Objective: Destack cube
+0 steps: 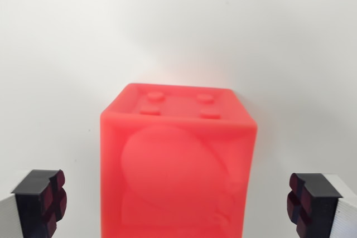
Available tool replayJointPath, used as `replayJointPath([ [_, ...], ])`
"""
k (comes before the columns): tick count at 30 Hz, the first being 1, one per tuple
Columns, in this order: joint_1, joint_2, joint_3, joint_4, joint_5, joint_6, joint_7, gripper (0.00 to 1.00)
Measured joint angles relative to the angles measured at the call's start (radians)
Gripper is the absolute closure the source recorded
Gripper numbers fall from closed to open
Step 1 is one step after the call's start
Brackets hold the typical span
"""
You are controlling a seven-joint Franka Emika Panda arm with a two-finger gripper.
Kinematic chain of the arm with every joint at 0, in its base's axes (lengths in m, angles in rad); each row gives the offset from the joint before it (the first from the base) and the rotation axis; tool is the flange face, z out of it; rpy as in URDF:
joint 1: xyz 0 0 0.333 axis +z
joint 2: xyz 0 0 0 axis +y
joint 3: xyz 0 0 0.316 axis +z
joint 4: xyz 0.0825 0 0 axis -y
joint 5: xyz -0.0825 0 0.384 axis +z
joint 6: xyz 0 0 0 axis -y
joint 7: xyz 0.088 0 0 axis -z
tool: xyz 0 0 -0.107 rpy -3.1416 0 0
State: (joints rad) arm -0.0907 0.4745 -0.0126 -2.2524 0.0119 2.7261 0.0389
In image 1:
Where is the black-padded silver gripper right finger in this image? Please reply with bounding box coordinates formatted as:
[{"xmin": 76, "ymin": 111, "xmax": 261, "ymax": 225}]
[{"xmin": 286, "ymin": 172, "xmax": 357, "ymax": 238}]

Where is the black-padded silver gripper left finger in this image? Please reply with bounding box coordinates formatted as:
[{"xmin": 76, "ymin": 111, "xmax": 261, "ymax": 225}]
[{"xmin": 0, "ymin": 169, "xmax": 67, "ymax": 238}]

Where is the red studded cube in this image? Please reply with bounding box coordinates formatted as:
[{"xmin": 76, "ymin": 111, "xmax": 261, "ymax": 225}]
[{"xmin": 99, "ymin": 82, "xmax": 258, "ymax": 238}]

